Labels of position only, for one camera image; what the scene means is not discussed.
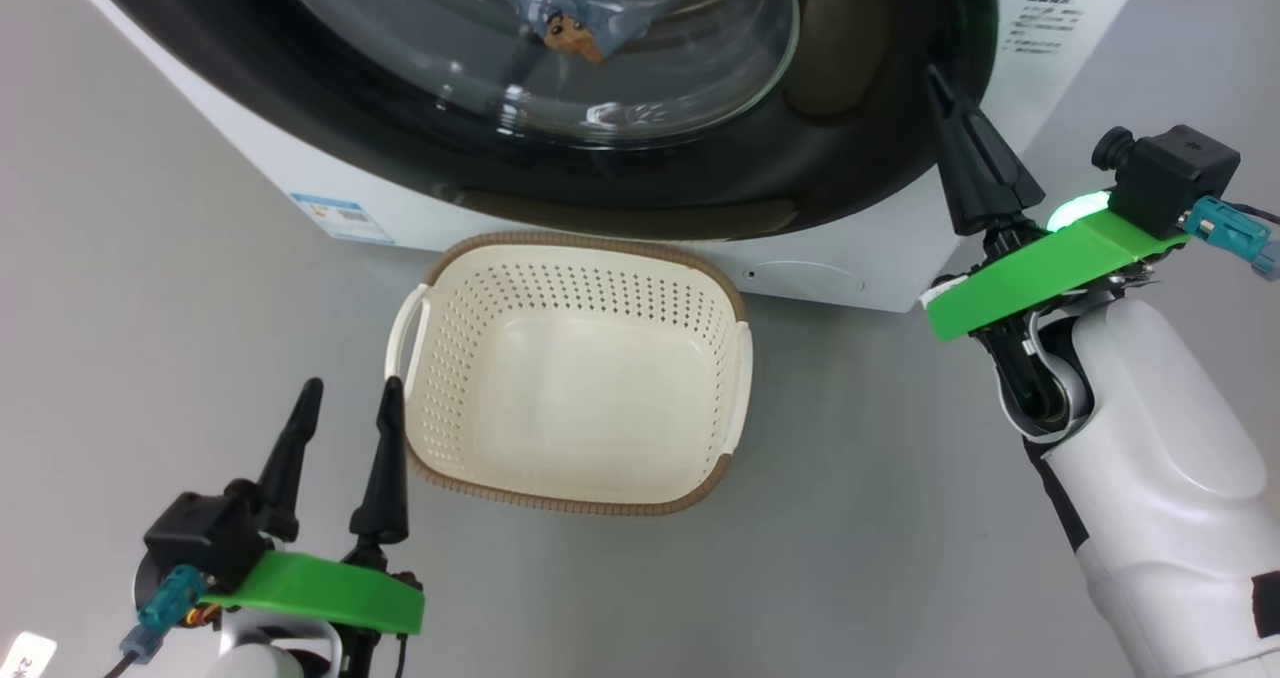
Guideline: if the teal camera plug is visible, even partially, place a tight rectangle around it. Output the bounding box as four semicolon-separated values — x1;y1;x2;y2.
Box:
1183;196;1280;279
120;565;206;664

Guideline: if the blue energy label sticker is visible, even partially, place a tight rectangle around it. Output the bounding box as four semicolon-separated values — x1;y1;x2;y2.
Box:
290;192;396;247

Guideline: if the white front-load washing machine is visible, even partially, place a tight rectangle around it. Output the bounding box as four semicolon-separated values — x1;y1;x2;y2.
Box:
50;0;1156;314

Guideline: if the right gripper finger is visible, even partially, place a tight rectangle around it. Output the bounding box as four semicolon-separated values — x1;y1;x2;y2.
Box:
950;88;1046;224
925;63;991;237

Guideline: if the cream perforated laundry basket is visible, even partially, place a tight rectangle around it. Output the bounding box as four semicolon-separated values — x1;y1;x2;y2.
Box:
385;232;753;517

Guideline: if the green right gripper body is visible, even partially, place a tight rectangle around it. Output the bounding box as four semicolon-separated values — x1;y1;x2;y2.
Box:
925;208;1191;359

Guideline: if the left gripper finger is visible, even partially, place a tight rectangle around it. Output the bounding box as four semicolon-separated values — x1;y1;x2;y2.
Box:
349;376;410;549
257;378;325;544

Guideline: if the teal right camera plug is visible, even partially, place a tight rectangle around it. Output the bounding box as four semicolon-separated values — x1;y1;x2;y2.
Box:
1183;196;1280;279

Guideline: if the blue cartoon print garment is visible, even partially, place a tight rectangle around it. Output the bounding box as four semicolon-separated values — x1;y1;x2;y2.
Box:
500;0;656;66

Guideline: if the round white filter cover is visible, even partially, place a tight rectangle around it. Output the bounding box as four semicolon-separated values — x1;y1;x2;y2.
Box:
745;261;866;299

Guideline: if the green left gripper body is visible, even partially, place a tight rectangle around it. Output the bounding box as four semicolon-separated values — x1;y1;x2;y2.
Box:
200;550;426;637

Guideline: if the black round washer door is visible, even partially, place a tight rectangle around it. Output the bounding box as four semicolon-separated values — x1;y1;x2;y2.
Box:
75;0;1001;242

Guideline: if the teal left camera plug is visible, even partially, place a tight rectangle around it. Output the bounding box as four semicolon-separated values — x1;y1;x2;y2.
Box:
120;565;206;664

